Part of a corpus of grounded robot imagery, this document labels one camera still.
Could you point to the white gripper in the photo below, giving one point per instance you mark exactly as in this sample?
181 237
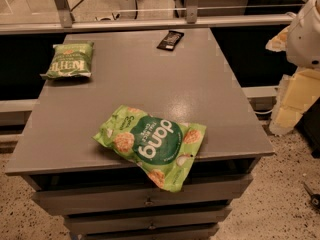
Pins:
304 42

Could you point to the green dang rice chip bag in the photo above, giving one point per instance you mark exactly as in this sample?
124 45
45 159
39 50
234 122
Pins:
163 149

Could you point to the black rxbar chocolate bar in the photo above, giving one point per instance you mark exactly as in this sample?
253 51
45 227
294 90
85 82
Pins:
170 40

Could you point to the green kettle chips bag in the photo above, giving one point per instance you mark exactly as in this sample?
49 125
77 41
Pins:
70 60

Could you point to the grey low side shelf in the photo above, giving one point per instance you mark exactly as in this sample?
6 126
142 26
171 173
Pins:
262 98

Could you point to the black tool on floor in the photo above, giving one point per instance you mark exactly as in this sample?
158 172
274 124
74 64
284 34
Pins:
314 198

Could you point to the top grey drawer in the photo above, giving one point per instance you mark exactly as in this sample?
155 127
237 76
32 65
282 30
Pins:
121 197

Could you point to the grey drawer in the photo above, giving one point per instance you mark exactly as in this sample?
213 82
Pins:
149 220
121 197
189 232

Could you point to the bottom grey drawer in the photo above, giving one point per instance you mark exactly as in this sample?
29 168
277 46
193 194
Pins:
189 232

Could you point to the middle grey drawer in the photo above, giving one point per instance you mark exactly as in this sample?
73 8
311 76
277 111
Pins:
149 220

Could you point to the grey drawer cabinet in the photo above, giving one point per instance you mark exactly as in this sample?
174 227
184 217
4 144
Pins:
191 84

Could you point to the grey metal railing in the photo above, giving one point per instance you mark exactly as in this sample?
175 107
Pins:
71 16

